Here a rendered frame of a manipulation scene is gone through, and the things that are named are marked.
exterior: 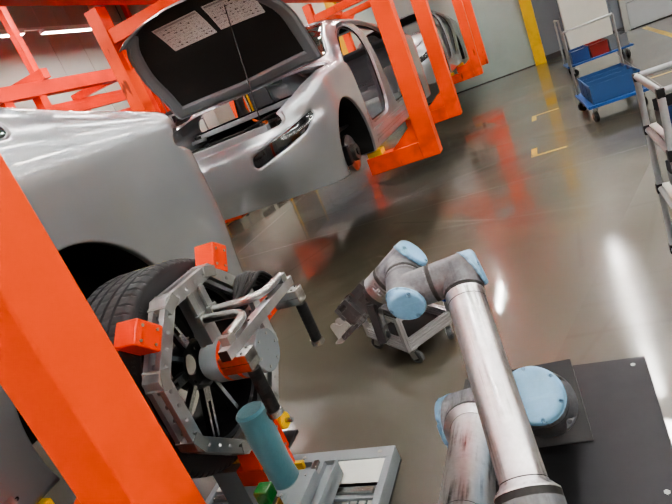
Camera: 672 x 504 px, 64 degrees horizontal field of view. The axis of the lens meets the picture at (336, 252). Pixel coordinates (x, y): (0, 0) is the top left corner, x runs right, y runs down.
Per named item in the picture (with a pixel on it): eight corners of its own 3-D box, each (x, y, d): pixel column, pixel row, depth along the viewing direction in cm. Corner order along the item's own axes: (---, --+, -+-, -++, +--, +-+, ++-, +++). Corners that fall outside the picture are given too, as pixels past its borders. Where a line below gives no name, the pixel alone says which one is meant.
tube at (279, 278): (237, 291, 174) (223, 262, 171) (287, 278, 166) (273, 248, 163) (210, 319, 159) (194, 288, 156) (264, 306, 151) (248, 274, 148)
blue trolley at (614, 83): (578, 111, 666) (558, 33, 638) (632, 93, 643) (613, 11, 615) (591, 125, 577) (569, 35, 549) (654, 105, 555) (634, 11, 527)
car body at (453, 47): (400, 84, 1423) (382, 32, 1384) (469, 57, 1346) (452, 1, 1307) (348, 120, 996) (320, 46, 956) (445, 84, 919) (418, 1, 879)
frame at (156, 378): (281, 378, 195) (216, 246, 180) (297, 376, 193) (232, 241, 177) (205, 498, 148) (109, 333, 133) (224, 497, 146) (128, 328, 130)
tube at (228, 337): (206, 323, 157) (190, 292, 154) (260, 310, 149) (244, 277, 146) (172, 357, 142) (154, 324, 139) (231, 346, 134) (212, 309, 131)
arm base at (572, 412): (568, 366, 160) (566, 361, 152) (586, 433, 153) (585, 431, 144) (504, 376, 167) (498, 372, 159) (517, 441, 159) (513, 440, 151)
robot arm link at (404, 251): (402, 252, 130) (399, 230, 138) (372, 285, 136) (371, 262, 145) (432, 270, 133) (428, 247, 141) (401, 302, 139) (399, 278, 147)
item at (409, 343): (371, 349, 312) (350, 299, 303) (417, 318, 327) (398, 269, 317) (416, 369, 275) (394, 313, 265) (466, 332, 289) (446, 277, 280)
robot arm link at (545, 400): (578, 420, 146) (575, 415, 131) (516, 437, 151) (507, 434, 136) (556, 366, 153) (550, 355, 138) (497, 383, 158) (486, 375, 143)
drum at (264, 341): (231, 365, 172) (212, 328, 168) (287, 355, 164) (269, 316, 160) (209, 393, 160) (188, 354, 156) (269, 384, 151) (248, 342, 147)
